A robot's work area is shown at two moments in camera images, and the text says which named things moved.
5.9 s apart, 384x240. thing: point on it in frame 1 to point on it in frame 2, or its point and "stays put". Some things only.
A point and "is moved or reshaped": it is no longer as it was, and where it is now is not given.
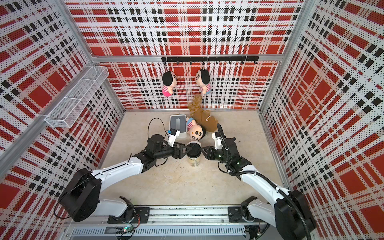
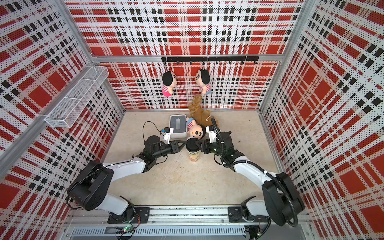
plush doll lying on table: [196, 132] stays put
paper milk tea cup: [194, 162] is moved or reshaped
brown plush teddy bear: [202, 116] stays put
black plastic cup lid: [195, 151] is moved or reshaped
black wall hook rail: [241, 59] stays put
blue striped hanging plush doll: [202, 79] stays put
